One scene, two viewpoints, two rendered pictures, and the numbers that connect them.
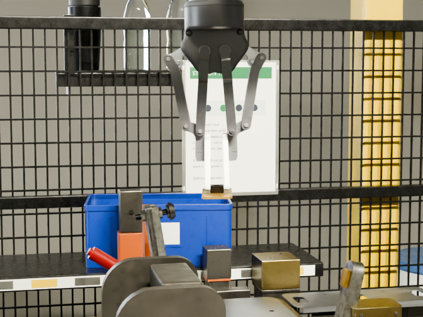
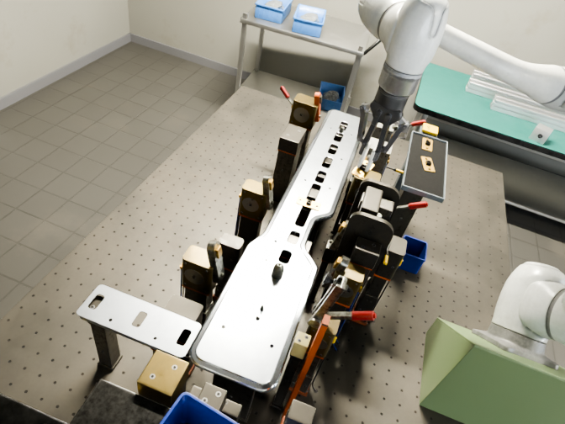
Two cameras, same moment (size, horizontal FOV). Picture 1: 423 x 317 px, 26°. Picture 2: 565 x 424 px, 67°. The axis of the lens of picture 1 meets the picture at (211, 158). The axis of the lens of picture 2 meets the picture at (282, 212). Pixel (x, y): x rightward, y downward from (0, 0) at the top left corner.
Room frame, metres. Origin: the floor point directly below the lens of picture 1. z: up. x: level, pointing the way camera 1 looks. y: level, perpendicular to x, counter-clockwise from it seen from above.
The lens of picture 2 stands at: (2.14, 0.17, 1.95)
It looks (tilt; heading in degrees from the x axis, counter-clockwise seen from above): 42 degrees down; 201
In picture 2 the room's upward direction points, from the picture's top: 13 degrees clockwise
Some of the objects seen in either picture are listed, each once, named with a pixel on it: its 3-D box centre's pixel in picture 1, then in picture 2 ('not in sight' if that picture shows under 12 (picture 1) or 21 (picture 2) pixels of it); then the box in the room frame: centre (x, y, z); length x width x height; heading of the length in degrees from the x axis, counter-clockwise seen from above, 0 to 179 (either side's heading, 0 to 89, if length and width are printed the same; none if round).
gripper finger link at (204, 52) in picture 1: (202, 91); (384, 131); (1.16, 0.01, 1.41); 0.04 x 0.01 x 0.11; 0
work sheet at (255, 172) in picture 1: (230, 128); not in sight; (2.09, -0.04, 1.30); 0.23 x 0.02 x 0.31; 102
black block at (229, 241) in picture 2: not in sight; (223, 269); (1.37, -0.28, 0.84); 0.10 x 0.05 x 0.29; 102
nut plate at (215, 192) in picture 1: (216, 189); (363, 167); (1.16, -0.01, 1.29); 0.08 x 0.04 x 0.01; 0
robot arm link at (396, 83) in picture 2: not in sight; (398, 77); (1.16, 0.00, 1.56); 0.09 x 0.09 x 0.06
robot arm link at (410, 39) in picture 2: not in sight; (414, 29); (1.15, -0.01, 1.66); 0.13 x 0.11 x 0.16; 47
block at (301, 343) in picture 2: not in sight; (288, 373); (1.58, 0.08, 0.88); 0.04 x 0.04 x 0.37; 12
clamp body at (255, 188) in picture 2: not in sight; (246, 222); (1.17, -0.33, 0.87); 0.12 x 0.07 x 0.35; 102
